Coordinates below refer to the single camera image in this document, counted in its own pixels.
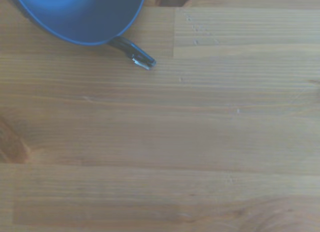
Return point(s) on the blue bowl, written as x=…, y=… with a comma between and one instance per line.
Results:
x=82, y=14

